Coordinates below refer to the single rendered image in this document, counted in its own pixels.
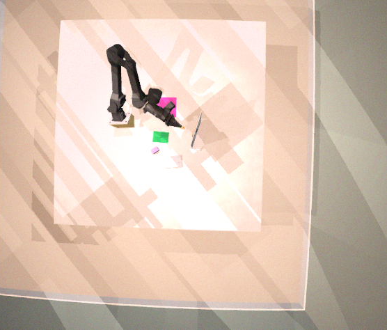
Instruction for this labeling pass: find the pink square patch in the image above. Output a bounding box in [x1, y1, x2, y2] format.
[157, 97, 176, 117]

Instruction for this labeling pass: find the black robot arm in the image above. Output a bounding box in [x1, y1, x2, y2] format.
[106, 44, 162, 122]

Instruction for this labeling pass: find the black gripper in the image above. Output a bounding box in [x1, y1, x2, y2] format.
[153, 106, 181, 127]

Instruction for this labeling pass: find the green flat square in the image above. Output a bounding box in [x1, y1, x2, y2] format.
[152, 131, 169, 143]

